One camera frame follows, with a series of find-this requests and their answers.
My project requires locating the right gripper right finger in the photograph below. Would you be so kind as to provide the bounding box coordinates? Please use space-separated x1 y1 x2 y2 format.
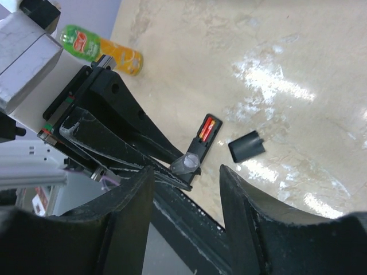
220 165 366 274

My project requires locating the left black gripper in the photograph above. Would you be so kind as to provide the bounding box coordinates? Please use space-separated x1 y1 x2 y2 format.
37 54 192 191

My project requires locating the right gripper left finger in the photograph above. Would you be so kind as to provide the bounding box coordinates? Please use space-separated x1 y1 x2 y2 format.
1 167 155 274

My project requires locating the black battery cover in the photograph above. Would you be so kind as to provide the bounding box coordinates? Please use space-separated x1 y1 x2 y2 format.
228 131 265 163

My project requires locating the red orange battery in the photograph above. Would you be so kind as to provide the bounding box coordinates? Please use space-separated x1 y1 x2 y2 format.
202 119 216 142
199 117 212 140

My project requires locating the black remote control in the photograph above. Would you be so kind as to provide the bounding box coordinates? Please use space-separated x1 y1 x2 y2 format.
183 113 224 184

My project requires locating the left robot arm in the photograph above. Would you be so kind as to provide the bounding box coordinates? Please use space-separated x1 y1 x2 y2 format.
1 56 192 191

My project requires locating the green orange drink bottle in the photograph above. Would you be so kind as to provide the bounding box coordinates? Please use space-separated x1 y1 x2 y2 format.
60 25 143 76

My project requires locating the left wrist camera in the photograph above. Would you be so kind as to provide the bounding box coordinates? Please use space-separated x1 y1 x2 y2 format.
1 0 63 114

